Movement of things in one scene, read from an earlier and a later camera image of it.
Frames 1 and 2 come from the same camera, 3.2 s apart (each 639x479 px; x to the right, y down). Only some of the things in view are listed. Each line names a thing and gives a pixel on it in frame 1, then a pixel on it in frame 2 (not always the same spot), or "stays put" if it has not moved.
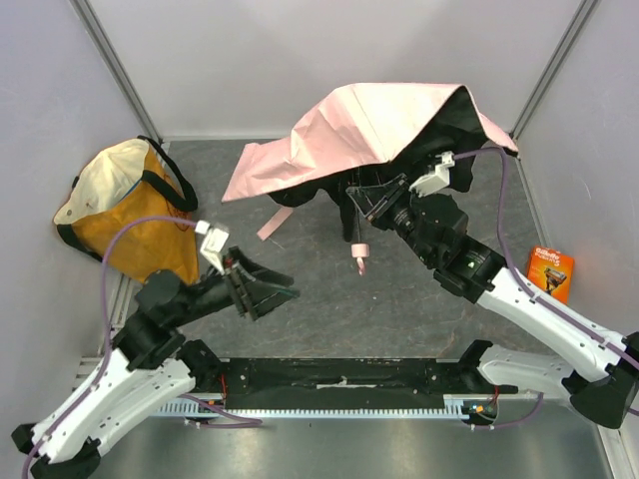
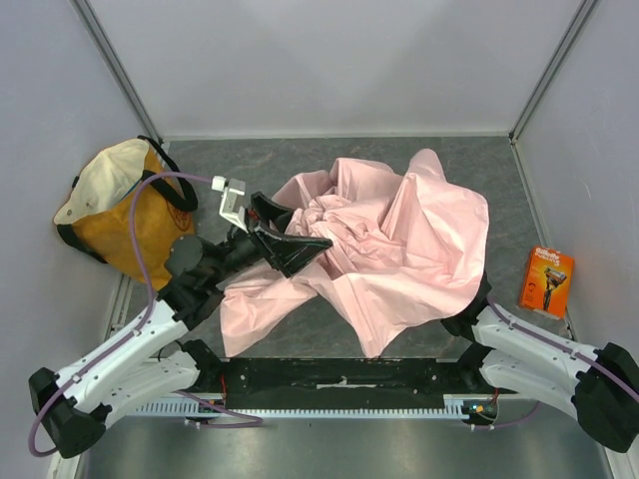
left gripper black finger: [259, 271] -> [266, 211]
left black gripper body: [242, 291] -> [258, 238]
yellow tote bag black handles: [132, 209] stays put
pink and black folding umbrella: [429, 133] -> [406, 250]
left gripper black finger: [262, 297] -> [290, 253]
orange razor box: [551, 271] stays put
